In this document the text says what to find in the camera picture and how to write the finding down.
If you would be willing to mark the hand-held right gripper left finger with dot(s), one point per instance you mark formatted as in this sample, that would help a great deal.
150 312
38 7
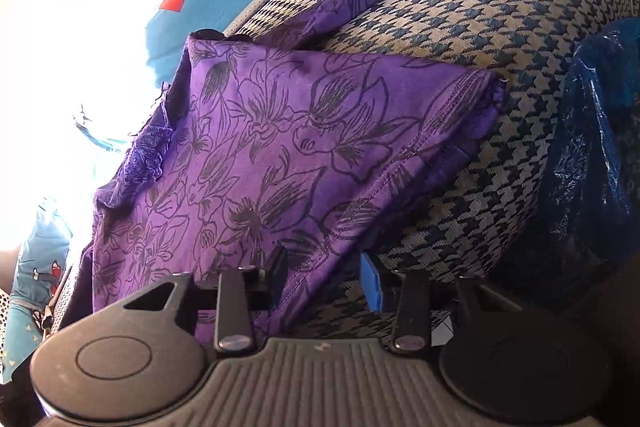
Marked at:
275 277

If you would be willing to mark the blue houndstooth sofa cover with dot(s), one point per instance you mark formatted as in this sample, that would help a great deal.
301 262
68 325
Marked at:
500 32

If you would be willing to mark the purple floral garment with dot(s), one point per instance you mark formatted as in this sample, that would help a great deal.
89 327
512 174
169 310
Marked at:
250 132

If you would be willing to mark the blue plastic bag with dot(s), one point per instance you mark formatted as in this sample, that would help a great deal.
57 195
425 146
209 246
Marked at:
585 167

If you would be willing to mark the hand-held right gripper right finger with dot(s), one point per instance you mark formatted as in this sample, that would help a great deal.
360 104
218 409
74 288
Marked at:
372 282

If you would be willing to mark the white perforated plastic basket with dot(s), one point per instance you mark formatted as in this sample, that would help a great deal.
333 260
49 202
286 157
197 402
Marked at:
3 317

